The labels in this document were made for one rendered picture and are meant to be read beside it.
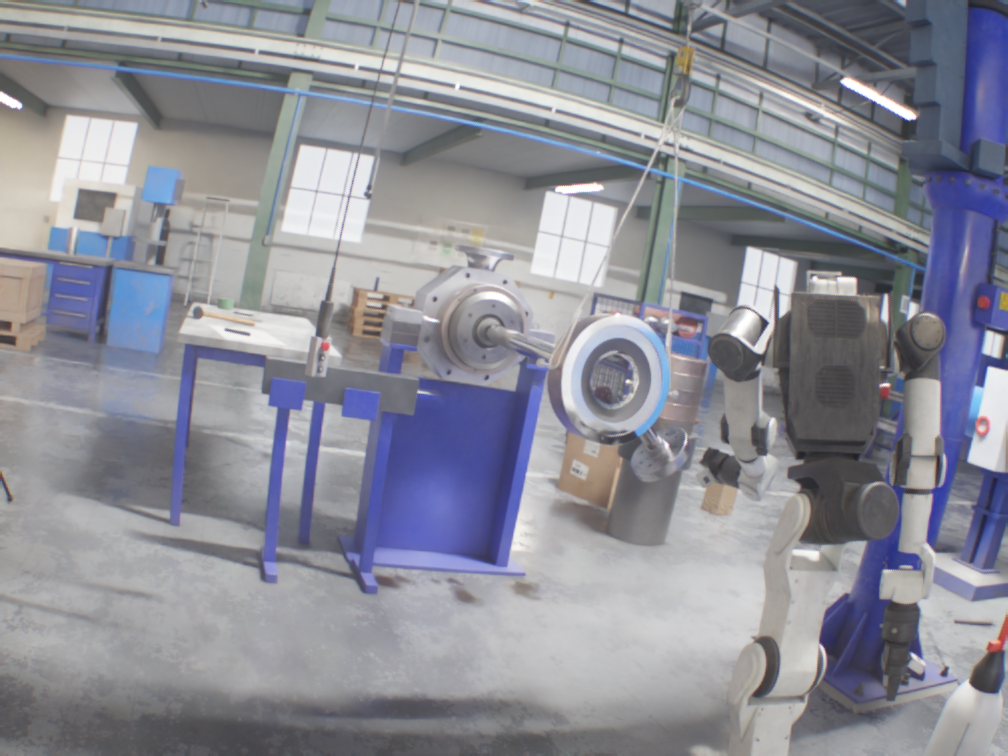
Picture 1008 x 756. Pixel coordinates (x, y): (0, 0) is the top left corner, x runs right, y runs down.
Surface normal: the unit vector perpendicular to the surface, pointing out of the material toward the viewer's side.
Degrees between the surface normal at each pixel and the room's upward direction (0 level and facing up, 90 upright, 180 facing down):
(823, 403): 89
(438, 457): 90
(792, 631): 75
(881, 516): 70
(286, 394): 90
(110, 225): 90
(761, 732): 65
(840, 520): 112
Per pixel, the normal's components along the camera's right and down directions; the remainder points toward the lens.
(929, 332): -0.33, -0.24
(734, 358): -0.54, 0.50
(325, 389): 0.36, 0.18
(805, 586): 0.22, -0.10
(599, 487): -0.71, -0.06
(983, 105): -0.37, 0.04
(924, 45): -0.91, -0.14
